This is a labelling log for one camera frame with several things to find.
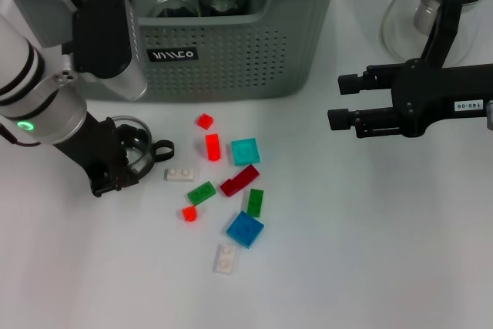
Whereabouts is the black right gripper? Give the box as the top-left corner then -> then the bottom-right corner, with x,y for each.
327,58 -> 493,140

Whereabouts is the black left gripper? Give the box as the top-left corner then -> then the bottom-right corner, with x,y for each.
53,111 -> 140,199

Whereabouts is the white two-stud building block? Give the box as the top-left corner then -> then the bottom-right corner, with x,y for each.
164,167 -> 196,183
213,243 -> 239,276

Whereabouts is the green building block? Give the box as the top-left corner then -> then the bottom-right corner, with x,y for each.
187,181 -> 216,206
246,188 -> 266,217

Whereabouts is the long orange-red building block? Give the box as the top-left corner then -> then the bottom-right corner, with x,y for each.
205,133 -> 223,162

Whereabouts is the dark red building block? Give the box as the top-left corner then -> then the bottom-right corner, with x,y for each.
220,164 -> 259,199

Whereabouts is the teal square building block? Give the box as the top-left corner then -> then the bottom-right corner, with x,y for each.
230,138 -> 261,167

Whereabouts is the grey-green perforated storage bin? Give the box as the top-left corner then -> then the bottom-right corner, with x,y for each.
0,0 -> 347,103

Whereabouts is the blue square building block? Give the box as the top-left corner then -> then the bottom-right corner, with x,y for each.
226,210 -> 265,249

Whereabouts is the left arm connector cable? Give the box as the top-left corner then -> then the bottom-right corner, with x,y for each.
0,120 -> 40,149

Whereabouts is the glass teapot with black handle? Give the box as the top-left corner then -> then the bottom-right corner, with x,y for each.
380,0 -> 491,70

